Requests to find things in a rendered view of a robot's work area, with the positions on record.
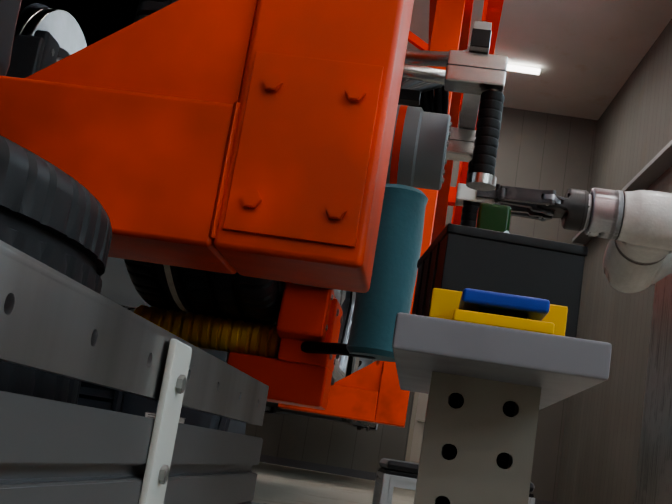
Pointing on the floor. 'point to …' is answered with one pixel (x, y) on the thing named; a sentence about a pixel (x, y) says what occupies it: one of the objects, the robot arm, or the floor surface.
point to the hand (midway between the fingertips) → (474, 196)
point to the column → (477, 441)
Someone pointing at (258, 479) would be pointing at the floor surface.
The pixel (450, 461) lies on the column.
